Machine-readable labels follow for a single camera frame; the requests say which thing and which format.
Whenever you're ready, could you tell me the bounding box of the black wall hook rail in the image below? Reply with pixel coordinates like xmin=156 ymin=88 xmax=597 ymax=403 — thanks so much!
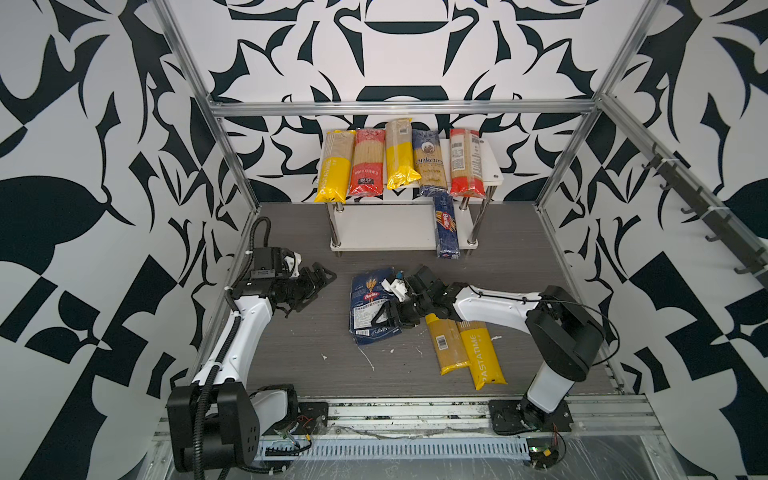
xmin=643 ymin=142 xmax=767 ymax=290

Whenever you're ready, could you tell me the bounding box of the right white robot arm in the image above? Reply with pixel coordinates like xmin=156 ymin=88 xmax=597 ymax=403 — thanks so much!
xmin=383 ymin=266 xmax=605 ymax=435

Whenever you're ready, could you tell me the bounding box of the yellow spaghetti pack underneath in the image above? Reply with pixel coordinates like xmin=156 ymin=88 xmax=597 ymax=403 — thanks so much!
xmin=314 ymin=130 xmax=356 ymax=204

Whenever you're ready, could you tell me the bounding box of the aluminium frame of enclosure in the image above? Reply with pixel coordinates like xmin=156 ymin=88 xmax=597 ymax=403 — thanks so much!
xmin=149 ymin=0 xmax=768 ymax=289

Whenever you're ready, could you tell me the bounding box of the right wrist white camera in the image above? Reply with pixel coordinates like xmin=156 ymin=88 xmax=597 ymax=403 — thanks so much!
xmin=382 ymin=277 xmax=410 ymax=303

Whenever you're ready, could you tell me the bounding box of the yellow brown spaghetti pack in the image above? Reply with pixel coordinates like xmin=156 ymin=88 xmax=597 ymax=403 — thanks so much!
xmin=385 ymin=118 xmax=421 ymax=190

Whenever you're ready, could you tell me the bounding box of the white two-tier metal shelf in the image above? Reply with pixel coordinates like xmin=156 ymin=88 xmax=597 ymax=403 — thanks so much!
xmin=325 ymin=139 xmax=503 ymax=252

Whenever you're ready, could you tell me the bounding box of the red ended spaghetti pack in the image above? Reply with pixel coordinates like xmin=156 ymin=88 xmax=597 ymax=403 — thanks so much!
xmin=450 ymin=129 xmax=486 ymax=199

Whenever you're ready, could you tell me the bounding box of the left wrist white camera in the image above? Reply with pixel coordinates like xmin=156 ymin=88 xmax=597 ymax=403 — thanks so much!
xmin=283 ymin=251 xmax=302 ymax=279

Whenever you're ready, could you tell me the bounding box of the small clear spaghetti pack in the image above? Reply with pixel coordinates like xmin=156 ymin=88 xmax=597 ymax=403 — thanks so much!
xmin=425 ymin=314 xmax=470 ymax=375

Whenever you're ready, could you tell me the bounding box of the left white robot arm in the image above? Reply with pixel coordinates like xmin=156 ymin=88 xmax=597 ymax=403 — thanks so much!
xmin=166 ymin=247 xmax=337 ymax=479

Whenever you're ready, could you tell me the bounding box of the blue yellow spaghetti pack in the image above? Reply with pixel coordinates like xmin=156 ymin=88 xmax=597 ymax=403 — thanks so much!
xmin=412 ymin=130 xmax=448 ymax=197

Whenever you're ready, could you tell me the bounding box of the wrist white camera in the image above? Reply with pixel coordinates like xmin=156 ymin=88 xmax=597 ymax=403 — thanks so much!
xmin=382 ymin=277 xmax=410 ymax=303
xmin=283 ymin=251 xmax=302 ymax=279

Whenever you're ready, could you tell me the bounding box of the dark blue pasta pack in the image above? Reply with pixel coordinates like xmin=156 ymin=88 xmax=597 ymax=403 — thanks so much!
xmin=433 ymin=192 xmax=461 ymax=260

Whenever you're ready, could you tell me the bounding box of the blue Barilla pasta pack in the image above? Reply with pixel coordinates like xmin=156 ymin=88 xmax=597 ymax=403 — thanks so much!
xmin=349 ymin=267 xmax=402 ymax=346

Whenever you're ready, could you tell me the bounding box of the white slotted cable duct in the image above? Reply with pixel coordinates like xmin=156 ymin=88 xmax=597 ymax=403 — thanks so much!
xmin=255 ymin=438 xmax=530 ymax=461

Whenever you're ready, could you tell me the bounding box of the yellow Pastatime spaghetti pack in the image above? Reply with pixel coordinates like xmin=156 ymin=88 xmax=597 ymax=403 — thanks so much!
xmin=458 ymin=321 xmax=507 ymax=391

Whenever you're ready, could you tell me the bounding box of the red yellow spaghetti pack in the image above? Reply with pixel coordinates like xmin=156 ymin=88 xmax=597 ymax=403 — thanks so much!
xmin=349 ymin=129 xmax=386 ymax=197

